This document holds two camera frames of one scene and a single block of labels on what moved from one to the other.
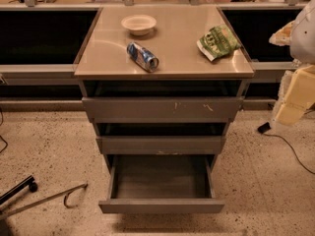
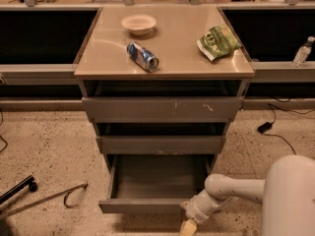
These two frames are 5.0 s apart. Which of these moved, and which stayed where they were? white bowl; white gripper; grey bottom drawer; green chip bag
Moved: white gripper
Stayed: white bowl; green chip bag; grey bottom drawer
